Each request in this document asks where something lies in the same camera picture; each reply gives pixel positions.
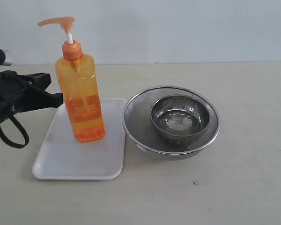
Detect orange pump soap bottle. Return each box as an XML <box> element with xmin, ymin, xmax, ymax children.
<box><xmin>38</xmin><ymin>16</ymin><xmax>105</xmax><ymax>143</ymax></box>

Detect white rectangular plastic tray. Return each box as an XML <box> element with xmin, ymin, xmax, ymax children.
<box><xmin>32</xmin><ymin>98</ymin><xmax>126</xmax><ymax>180</ymax></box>

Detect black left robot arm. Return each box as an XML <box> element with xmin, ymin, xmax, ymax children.
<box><xmin>0</xmin><ymin>70</ymin><xmax>63</xmax><ymax>123</ymax></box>

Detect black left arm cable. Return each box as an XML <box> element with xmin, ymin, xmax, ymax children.
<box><xmin>0</xmin><ymin>70</ymin><xmax>30</xmax><ymax>154</ymax></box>

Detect large steel mesh basin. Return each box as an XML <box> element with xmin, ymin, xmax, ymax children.
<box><xmin>122</xmin><ymin>86</ymin><xmax>220</xmax><ymax>160</ymax></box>

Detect small stainless steel bowl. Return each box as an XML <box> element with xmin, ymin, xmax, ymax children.
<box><xmin>150</xmin><ymin>95</ymin><xmax>211</xmax><ymax>144</ymax></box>

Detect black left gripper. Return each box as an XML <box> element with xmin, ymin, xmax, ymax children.
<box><xmin>0</xmin><ymin>70</ymin><xmax>63</xmax><ymax>115</ymax></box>

